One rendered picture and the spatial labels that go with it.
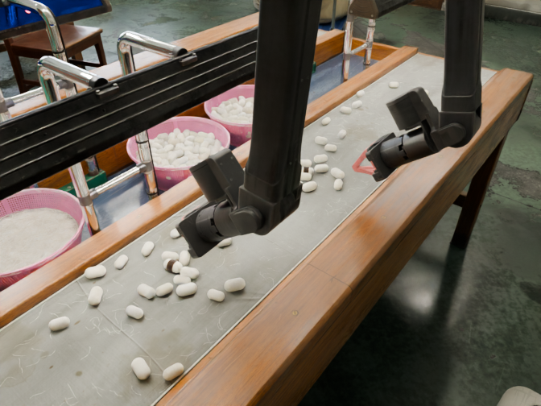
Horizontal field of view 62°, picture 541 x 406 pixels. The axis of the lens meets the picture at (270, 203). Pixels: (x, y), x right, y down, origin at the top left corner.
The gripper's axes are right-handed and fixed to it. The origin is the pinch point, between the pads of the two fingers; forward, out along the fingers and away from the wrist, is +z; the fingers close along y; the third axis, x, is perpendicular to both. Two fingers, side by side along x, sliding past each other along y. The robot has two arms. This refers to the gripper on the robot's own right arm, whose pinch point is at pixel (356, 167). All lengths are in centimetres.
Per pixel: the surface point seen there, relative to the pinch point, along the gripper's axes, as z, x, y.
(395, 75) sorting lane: 24, -9, -70
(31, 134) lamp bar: -7, -32, 57
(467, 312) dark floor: 33, 80, -53
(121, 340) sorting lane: 11, -1, 57
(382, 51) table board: 39, -19, -96
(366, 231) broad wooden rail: -4.2, 10.3, 11.8
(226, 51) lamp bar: -6.1, -32.1, 21.5
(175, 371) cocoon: 1, 6, 56
